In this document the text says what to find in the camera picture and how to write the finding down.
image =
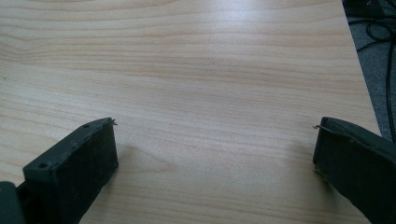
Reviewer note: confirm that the dark equipment base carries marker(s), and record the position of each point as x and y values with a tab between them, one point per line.
362	7

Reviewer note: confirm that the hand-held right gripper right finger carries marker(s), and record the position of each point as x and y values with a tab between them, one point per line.
358	161

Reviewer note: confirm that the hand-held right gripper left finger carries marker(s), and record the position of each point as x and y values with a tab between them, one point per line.
71	168

